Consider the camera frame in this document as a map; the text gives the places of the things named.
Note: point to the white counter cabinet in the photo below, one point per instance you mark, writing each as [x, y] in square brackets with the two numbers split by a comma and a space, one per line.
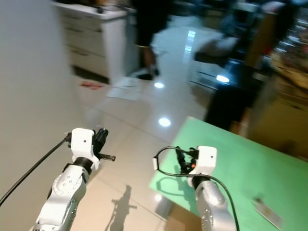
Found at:
[101, 43]

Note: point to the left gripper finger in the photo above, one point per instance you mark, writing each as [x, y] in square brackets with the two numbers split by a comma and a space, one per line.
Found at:
[101, 136]

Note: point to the black metal frame chair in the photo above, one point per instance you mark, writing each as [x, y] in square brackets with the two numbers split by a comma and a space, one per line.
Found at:
[204, 57]

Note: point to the green flat sheet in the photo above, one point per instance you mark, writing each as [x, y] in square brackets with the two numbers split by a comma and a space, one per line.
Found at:
[245, 168]

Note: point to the white floor cloth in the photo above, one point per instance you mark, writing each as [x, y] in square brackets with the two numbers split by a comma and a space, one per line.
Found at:
[125, 89]

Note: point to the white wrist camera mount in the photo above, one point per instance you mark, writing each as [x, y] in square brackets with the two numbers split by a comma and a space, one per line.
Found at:
[83, 143]
[207, 160]

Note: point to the person in dark shorts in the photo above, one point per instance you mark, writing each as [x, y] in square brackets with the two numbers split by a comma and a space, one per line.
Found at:
[149, 19]

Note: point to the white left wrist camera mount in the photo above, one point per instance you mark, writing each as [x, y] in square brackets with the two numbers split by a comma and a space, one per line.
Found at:
[83, 143]

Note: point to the tall brown carton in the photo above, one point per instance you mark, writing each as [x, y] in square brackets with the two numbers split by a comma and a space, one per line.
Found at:
[264, 38]

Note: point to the low brown cardboard box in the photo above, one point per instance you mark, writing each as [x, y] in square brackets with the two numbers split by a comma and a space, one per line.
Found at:
[183, 221]

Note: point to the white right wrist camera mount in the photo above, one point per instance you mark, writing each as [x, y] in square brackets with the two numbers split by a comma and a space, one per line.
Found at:
[207, 160]

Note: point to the key with white tag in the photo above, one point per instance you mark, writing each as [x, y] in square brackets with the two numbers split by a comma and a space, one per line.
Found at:
[267, 212]

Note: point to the glossy black cabinet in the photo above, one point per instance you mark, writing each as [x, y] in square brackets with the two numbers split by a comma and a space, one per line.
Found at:
[233, 101]

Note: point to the red snack packet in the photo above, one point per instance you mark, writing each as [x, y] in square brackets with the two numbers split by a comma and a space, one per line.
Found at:
[91, 85]

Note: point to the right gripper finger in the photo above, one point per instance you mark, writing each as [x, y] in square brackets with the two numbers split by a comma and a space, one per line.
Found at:
[178, 161]

